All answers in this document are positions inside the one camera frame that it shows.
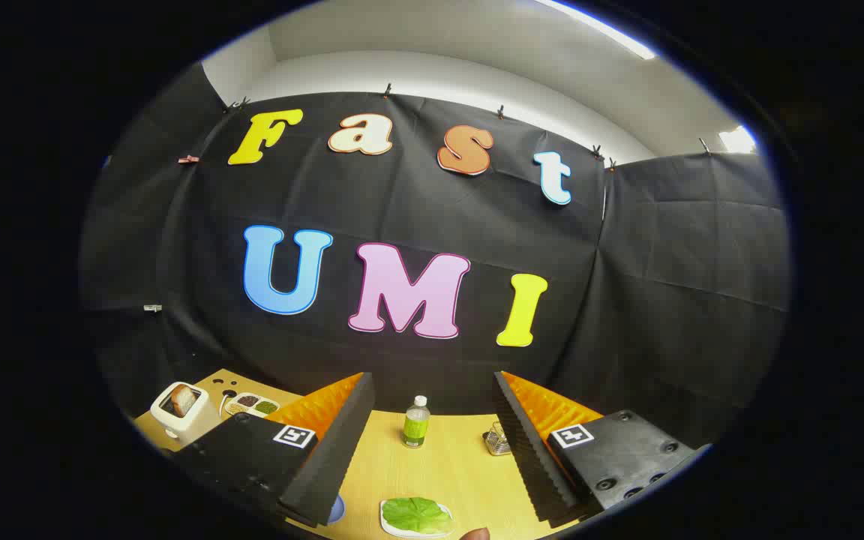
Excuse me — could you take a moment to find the white bread slice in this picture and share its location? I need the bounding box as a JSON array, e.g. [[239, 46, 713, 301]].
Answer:
[[169, 385, 199, 418]]

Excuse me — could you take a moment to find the green lettuce leaf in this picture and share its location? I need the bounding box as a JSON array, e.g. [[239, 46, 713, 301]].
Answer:
[[382, 497, 452, 535]]

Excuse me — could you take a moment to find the green drink bottle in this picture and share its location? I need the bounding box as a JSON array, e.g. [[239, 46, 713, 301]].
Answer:
[[402, 395, 431, 449]]

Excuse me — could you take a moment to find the white square plate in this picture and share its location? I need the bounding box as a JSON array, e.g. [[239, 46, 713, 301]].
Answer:
[[379, 499, 457, 539]]

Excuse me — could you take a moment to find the black backdrop cloth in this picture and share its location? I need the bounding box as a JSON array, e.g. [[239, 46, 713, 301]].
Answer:
[[79, 64, 791, 451]]

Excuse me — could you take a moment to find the white divided condiment tray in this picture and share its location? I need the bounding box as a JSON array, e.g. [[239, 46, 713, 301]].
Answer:
[[223, 392, 281, 419]]

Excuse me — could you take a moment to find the white toaster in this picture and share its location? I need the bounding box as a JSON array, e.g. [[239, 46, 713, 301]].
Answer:
[[150, 381, 221, 449]]

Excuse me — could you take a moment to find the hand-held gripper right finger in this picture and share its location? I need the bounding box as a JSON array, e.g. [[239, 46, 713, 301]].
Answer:
[[492, 370, 712, 526]]

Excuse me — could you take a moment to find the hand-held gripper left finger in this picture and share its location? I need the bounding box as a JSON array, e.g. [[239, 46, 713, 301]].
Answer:
[[174, 371, 377, 528]]

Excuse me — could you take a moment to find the metal wire basket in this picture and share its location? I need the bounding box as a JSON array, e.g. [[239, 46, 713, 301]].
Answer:
[[483, 421, 512, 457]]

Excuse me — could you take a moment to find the small ceiling light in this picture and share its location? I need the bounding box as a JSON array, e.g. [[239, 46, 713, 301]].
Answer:
[[718, 126, 757, 155]]

